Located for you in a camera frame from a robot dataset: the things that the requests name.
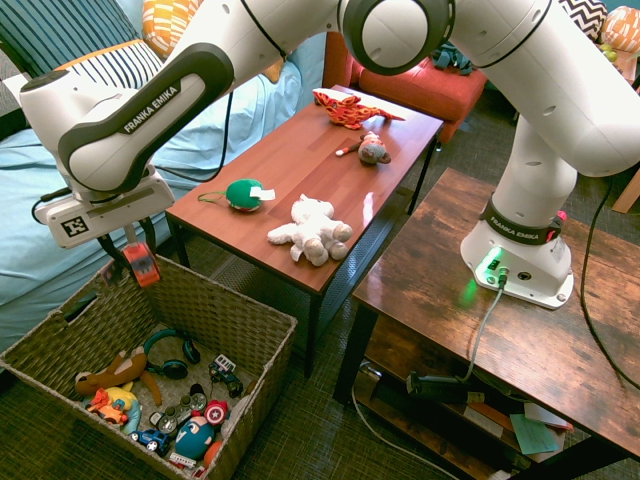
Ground dark blue striped pillow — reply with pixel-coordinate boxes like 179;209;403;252
0;0;144;76

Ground orange ball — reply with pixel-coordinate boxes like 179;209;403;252
203;439;225;469

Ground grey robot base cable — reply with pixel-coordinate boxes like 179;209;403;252
458;266;510;385

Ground blue black headphones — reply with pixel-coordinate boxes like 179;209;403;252
143;327;203;382

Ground teal paper sheet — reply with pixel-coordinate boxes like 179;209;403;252
509;413;561;456

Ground woven wicker basket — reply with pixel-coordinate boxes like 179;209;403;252
0;253;299;480

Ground grey game controller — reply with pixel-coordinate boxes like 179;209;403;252
148;391;209;438

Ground light wooden furniture piece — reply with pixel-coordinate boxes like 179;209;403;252
611;166;640;216

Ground thick black cable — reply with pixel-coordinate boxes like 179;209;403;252
578;177;640;392

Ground orange ottoman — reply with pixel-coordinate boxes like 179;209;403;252
357;53;489;147

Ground white navy striped pillow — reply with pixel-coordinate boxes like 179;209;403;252
52;38;167;94

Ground small orange toy vehicle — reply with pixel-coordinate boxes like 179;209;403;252
86;388;129;427

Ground teal garment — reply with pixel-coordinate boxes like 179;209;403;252
431;41;475;77

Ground rustic dark wood table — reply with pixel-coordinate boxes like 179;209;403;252
332;167;640;480

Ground red-brown wooden coffee table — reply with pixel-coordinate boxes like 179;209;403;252
164;84;446;379

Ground Captain America plush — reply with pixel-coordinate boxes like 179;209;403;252
173;415;218;461

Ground white floor cable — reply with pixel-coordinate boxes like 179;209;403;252
349;367;464;480

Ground red blue star shield toy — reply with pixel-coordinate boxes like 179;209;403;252
203;399;232;427

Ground black power brick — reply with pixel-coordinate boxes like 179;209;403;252
405;370;487;407

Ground orange dinosaur plush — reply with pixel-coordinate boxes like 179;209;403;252
311;88;407;132

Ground sock monkey plush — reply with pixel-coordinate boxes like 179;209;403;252
334;130;393;168

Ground brown plush dog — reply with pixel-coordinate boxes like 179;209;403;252
74;349;164;408

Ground black white checked pillow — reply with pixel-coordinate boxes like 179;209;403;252
0;47;32;142

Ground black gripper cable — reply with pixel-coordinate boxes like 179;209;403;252
31;0;289;224

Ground orange white patterned cushion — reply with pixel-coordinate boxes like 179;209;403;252
599;4;640;54

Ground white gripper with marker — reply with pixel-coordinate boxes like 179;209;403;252
46;166;177;275

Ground yellow blue plush toy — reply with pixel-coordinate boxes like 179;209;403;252
81;383;144;436

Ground red toy fire truck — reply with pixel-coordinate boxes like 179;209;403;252
166;451;208;479

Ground yellow white patterned pillow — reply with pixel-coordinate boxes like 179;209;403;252
141;0;202;62

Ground mustard yellow pillow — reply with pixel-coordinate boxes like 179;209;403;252
260;58;287;84

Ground white plush dog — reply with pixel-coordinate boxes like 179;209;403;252
265;193;355;268

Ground blue toy monster truck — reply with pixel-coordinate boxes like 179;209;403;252
207;353;245;399

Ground bed with light blue sheet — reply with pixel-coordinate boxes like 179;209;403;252
0;29;327;352

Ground orange armchair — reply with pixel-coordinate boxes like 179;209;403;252
322;31;367;92

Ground orange toy tow truck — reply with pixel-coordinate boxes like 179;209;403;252
99;223;163;289

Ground black white chevron pillow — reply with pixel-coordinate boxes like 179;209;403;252
556;0;610;45

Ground green round plush toy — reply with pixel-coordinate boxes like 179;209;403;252
197;177;278;214

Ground small blue toy car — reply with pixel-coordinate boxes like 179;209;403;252
129;427;172;458

